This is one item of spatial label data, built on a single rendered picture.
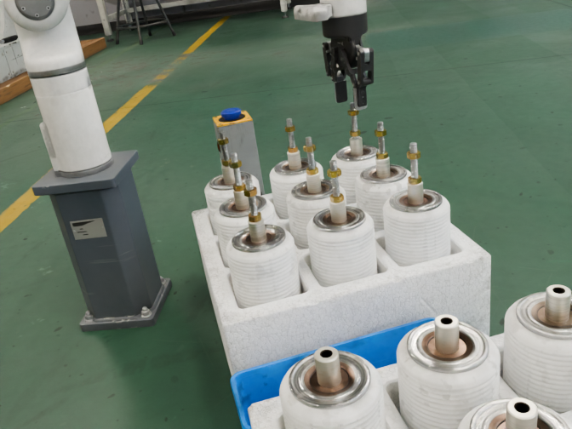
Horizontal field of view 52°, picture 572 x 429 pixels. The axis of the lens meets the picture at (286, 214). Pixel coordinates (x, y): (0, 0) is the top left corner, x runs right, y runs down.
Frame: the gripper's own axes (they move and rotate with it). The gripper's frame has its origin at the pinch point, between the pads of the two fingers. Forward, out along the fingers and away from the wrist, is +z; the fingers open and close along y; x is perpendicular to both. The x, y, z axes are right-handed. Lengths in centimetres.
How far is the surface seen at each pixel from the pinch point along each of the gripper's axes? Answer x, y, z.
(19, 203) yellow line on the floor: 65, 95, 36
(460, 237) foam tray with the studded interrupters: -2.7, -26.3, 17.3
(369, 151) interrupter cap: -2.0, -2.1, 9.9
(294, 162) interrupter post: 11.8, 0.1, 8.9
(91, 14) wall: -10, 539, 15
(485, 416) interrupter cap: 23, -61, 10
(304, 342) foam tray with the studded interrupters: 25.1, -28.3, 23.8
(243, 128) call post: 15.3, 15.6, 5.4
